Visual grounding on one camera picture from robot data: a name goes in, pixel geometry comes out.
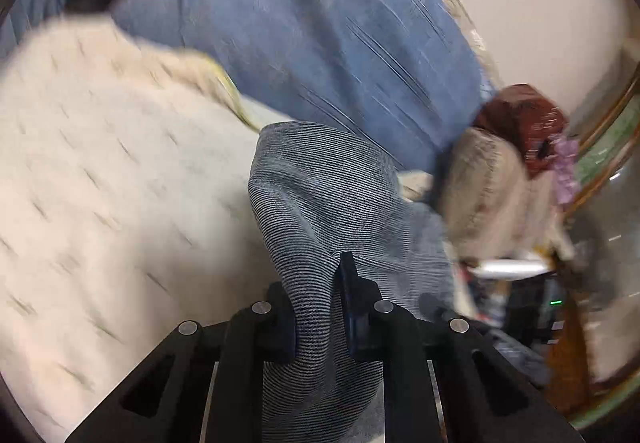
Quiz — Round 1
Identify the blue plaid duvet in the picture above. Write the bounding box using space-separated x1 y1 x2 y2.
0 0 501 174

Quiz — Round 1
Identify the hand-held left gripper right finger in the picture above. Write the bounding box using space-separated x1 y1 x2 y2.
335 250 586 443

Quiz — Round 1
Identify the purple cloth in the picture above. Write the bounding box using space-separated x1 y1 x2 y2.
550 136 583 204

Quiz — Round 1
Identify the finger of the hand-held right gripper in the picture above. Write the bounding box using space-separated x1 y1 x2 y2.
419 292 453 324

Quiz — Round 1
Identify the striped floral pillow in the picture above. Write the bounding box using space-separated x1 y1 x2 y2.
440 128 531 264

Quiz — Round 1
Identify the silver metal tube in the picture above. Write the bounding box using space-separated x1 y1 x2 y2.
470 259 553 280

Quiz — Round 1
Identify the dark red shiny bag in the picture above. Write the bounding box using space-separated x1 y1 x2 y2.
472 84 568 179

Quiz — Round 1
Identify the green wooden frame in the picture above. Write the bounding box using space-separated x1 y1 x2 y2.
560 73 640 429

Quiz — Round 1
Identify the cream leaf-print blanket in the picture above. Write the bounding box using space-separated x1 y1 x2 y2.
0 16 296 439

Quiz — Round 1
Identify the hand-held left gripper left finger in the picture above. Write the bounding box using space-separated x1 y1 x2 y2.
65 282 298 443

